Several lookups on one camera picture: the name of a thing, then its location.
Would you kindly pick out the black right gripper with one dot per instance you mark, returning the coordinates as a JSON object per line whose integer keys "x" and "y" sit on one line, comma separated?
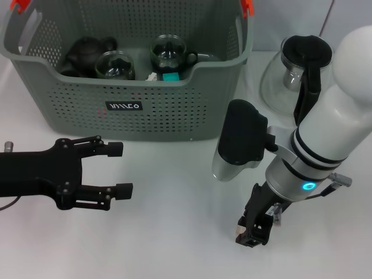
{"x": 261, "y": 209}

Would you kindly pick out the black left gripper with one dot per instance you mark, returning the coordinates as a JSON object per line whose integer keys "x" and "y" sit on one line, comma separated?
{"x": 37, "y": 174}

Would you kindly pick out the glass teacup with black base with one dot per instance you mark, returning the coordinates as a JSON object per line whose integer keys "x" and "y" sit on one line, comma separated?
{"x": 168, "y": 56}
{"x": 116, "y": 67}

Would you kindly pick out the teal square building brick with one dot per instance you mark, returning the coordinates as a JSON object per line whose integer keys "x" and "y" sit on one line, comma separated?
{"x": 170, "y": 77}

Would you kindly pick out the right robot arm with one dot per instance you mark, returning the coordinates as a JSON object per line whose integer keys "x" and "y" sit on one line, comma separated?
{"x": 334, "y": 116}

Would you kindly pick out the grey perforated storage bin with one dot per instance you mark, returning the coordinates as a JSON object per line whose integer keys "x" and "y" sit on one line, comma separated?
{"x": 145, "y": 116}

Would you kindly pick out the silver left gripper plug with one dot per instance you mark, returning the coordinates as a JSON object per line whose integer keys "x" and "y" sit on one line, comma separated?
{"x": 8, "y": 146}

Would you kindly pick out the dark clay teapot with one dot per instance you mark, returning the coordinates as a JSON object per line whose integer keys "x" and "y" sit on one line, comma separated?
{"x": 85, "y": 55}

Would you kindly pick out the right wrist camera housing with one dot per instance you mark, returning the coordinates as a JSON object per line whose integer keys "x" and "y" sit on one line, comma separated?
{"x": 241, "y": 136}

